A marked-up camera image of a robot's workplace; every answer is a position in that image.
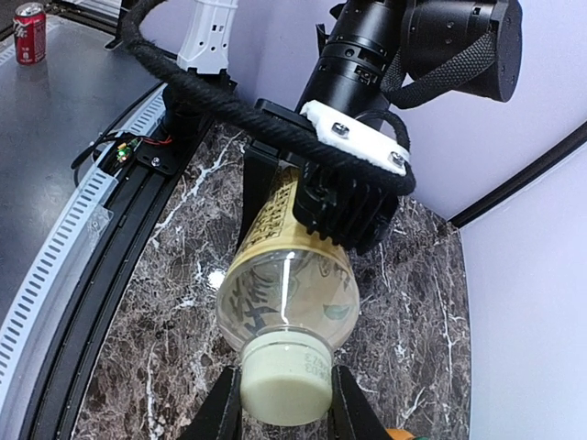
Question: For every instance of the small green circuit board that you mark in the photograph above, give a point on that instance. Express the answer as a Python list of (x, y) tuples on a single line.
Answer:
[(125, 150)]

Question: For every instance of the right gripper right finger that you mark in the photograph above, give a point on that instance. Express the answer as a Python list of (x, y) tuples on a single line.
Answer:
[(350, 416)]

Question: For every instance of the black front rail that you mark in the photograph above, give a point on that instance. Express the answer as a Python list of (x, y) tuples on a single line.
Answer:
[(42, 399)]

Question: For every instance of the yellow tea bottle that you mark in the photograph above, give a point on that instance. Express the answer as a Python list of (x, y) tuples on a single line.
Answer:
[(284, 278)]

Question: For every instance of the red soda can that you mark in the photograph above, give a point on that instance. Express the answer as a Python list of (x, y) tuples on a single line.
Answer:
[(30, 33)]

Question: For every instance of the orange juice bottle green cap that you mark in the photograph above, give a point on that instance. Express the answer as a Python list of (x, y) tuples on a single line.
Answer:
[(399, 434)]

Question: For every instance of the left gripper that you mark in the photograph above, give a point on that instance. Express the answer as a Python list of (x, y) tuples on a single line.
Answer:
[(264, 155)]

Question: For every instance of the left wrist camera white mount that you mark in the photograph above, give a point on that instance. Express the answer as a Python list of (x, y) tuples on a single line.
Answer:
[(351, 207)]

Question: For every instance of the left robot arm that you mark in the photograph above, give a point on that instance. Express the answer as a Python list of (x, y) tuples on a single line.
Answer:
[(380, 55)]

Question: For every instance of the cream bottle cap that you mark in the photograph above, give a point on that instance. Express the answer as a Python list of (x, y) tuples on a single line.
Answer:
[(286, 378)]

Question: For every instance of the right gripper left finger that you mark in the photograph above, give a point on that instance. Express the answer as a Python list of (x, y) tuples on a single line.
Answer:
[(220, 415)]

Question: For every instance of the black right frame post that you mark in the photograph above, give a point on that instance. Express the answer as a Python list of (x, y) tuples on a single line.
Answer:
[(537, 168)]

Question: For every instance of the white slotted cable duct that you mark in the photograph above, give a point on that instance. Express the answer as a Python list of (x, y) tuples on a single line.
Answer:
[(56, 269)]

